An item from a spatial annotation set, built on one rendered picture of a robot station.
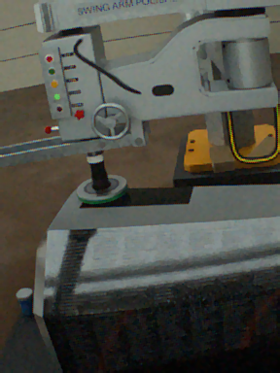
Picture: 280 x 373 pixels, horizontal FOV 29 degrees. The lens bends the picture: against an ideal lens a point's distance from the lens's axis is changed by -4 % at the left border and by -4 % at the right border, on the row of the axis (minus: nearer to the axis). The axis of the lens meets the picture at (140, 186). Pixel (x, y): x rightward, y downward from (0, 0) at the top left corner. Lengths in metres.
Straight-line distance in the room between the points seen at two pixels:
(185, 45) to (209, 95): 0.22
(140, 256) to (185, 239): 0.18
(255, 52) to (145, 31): 6.19
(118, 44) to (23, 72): 1.52
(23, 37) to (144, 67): 6.48
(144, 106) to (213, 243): 0.57
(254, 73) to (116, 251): 0.84
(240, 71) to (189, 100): 0.23
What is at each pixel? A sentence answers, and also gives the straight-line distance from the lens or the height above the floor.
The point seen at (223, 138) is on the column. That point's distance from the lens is 2.83.
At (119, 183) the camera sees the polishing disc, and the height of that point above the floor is 0.91.
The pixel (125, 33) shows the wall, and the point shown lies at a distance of 8.23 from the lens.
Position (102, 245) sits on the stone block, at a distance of 2.13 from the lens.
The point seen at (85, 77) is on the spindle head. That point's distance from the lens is 2.10.
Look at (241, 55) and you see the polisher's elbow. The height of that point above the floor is 1.42.
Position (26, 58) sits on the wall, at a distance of 8.54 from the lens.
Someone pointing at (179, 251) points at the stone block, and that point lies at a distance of 2.06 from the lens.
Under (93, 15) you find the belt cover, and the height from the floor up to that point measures 1.65.
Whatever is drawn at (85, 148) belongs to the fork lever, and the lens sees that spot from 2.25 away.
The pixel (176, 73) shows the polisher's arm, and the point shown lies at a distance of 2.07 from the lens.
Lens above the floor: 1.89
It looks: 25 degrees down
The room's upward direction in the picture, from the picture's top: 10 degrees counter-clockwise
